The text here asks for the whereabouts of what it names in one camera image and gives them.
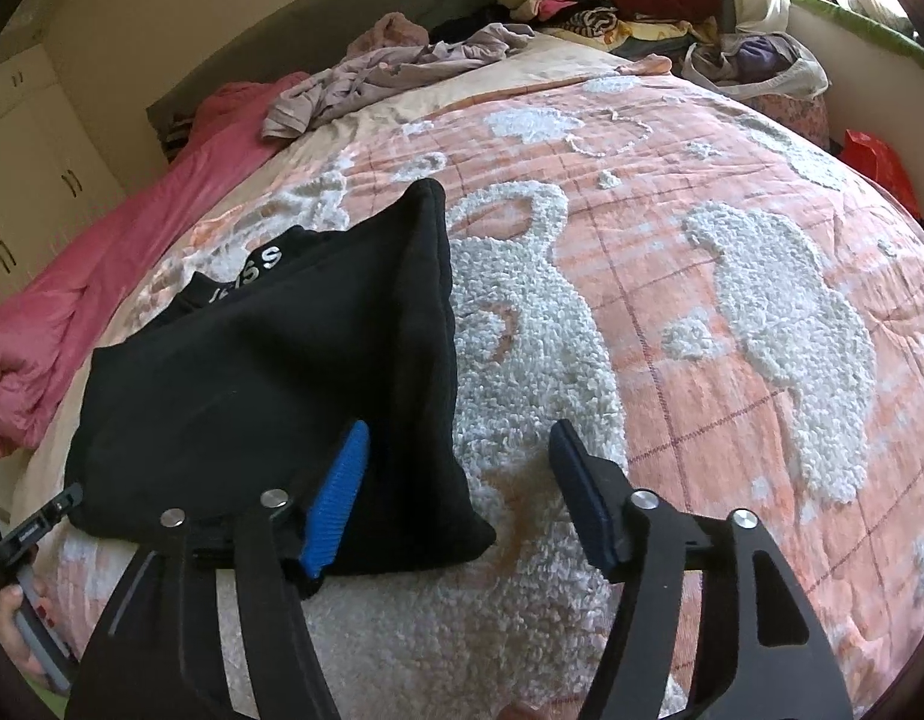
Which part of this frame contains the red bag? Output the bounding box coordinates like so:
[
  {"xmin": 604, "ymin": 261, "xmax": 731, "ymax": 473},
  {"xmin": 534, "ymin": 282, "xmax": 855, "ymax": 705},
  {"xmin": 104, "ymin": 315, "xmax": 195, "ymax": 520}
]
[{"xmin": 841, "ymin": 127, "xmax": 924, "ymax": 218}]

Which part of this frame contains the white wardrobe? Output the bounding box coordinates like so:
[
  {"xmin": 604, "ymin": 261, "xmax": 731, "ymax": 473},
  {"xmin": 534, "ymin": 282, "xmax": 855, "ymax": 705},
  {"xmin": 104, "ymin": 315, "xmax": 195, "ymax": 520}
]
[{"xmin": 0, "ymin": 41, "xmax": 129, "ymax": 308}]

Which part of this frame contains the lilac crumpled garment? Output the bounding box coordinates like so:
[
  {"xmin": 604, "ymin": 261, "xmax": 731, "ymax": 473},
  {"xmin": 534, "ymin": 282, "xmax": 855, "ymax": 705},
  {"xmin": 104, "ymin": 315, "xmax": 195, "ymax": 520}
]
[{"xmin": 261, "ymin": 21, "xmax": 538, "ymax": 142}]

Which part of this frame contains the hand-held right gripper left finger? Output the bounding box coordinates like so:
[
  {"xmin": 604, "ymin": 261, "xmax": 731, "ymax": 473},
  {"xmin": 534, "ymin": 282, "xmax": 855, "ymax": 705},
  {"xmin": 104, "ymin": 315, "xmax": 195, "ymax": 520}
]
[{"xmin": 64, "ymin": 418, "xmax": 373, "ymax": 720}]

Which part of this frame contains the black and orange garment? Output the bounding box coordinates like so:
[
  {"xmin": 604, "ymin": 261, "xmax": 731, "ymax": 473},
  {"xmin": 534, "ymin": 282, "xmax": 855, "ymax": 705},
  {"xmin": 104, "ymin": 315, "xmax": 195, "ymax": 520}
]
[{"xmin": 64, "ymin": 178, "xmax": 497, "ymax": 578}]

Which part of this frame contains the person's left hand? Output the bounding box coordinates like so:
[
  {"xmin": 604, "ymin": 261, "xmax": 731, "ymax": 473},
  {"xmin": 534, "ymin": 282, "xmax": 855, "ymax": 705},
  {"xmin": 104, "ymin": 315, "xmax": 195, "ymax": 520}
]
[{"xmin": 0, "ymin": 583, "xmax": 58, "ymax": 691}]

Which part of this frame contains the pink patterned basket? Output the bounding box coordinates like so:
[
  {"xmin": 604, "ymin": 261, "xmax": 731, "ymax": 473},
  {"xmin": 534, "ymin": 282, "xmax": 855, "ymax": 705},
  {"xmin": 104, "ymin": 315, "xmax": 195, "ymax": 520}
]
[{"xmin": 747, "ymin": 90, "xmax": 834, "ymax": 149}]

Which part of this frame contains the pink duvet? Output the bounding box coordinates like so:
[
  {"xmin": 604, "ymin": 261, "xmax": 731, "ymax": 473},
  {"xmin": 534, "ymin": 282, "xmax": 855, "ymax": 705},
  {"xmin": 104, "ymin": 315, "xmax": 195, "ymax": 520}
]
[{"xmin": 0, "ymin": 73, "xmax": 313, "ymax": 458}]

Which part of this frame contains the black crumpled cloth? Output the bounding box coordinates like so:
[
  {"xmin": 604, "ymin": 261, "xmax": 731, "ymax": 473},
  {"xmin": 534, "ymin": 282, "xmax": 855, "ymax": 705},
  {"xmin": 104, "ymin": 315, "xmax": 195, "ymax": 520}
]
[{"xmin": 428, "ymin": 7, "xmax": 502, "ymax": 46}]

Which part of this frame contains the grey headboard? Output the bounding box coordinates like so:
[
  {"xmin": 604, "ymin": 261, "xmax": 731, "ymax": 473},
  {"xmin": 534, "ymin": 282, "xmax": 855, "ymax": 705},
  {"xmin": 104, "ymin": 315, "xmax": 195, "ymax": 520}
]
[{"xmin": 147, "ymin": 0, "xmax": 508, "ymax": 166}]

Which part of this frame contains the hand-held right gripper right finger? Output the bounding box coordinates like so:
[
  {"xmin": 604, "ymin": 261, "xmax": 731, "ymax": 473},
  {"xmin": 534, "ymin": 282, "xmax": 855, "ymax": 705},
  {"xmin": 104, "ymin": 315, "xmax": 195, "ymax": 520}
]
[{"xmin": 548, "ymin": 420, "xmax": 857, "ymax": 720}]

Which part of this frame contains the mauve fuzzy garment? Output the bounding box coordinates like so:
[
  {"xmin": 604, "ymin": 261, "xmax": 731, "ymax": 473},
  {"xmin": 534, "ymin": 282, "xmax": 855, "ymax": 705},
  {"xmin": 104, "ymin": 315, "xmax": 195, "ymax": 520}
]
[{"xmin": 353, "ymin": 13, "xmax": 433, "ymax": 55}]

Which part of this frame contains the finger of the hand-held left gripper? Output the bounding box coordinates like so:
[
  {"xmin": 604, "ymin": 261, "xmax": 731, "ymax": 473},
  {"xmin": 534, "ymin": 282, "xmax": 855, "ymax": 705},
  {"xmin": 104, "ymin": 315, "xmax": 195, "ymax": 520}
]
[{"xmin": 27, "ymin": 481, "xmax": 86, "ymax": 541}]

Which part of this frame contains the striped cloth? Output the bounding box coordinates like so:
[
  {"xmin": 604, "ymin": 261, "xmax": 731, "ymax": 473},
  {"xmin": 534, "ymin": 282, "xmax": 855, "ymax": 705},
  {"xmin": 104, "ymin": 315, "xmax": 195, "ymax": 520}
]
[{"xmin": 158, "ymin": 112, "xmax": 202, "ymax": 164}]

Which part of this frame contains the white bag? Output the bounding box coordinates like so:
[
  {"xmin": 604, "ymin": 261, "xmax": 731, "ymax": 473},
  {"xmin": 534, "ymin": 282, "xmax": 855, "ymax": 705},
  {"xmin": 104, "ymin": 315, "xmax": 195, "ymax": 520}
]
[{"xmin": 683, "ymin": 31, "xmax": 830, "ymax": 102}]

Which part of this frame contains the green cloth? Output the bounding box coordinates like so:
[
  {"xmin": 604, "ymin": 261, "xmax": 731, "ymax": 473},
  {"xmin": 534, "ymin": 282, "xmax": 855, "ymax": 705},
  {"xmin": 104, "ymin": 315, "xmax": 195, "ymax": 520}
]
[{"xmin": 788, "ymin": 0, "xmax": 924, "ymax": 80}]

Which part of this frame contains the purple cloth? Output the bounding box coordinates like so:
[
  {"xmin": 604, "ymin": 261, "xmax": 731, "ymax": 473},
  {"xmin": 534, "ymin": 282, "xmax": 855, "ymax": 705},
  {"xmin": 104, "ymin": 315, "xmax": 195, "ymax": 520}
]
[{"xmin": 736, "ymin": 34, "xmax": 789, "ymax": 72}]

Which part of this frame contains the pink white tufted blanket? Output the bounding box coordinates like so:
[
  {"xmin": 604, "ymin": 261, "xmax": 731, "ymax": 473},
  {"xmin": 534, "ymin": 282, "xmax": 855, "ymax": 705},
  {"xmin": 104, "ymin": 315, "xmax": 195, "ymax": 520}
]
[{"xmin": 27, "ymin": 52, "xmax": 924, "ymax": 720}]

